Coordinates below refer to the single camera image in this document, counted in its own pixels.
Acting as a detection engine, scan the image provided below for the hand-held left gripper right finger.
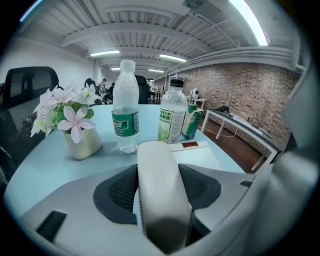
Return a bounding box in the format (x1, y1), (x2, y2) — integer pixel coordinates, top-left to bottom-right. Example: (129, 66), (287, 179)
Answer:
(177, 163), (256, 248)

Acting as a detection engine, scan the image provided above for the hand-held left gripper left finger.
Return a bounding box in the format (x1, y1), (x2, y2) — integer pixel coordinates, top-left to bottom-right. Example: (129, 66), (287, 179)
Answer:
(19, 163), (164, 256)

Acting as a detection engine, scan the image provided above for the green drink carton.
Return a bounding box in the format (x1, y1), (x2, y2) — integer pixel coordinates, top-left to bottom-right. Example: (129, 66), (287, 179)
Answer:
(180, 102), (204, 140)

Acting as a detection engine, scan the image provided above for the pink artificial flowers cream pot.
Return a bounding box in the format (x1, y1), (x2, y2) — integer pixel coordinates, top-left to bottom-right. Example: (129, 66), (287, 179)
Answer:
(30, 84), (104, 161)

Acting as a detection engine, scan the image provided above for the small white side table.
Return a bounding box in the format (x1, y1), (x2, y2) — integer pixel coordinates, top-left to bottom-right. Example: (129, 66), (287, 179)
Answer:
(187, 97), (208, 111)

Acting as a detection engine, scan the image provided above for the clear bottle black cap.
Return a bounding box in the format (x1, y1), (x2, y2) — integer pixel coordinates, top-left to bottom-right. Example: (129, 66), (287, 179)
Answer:
(157, 78), (189, 145)

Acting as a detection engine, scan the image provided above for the clear water bottle green label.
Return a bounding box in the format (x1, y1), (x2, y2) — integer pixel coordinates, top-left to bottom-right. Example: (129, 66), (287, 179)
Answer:
(111, 59), (140, 154)

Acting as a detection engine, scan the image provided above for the black high-back office chair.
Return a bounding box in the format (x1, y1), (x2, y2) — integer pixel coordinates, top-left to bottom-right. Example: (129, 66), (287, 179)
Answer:
(134, 74), (150, 105)

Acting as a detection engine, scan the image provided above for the long ceiling light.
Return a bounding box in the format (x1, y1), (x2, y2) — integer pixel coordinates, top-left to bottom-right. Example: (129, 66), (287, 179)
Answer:
(89, 49), (121, 57)
(159, 53), (188, 63)
(228, 0), (270, 47)

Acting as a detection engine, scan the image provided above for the black mesh office chair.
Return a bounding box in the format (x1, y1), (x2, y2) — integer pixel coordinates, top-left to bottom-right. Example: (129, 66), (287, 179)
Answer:
(0, 66), (60, 181)

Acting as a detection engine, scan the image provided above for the white frame dark top desk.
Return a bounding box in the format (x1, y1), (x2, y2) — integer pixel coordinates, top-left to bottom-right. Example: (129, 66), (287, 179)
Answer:
(201, 107), (283, 173)

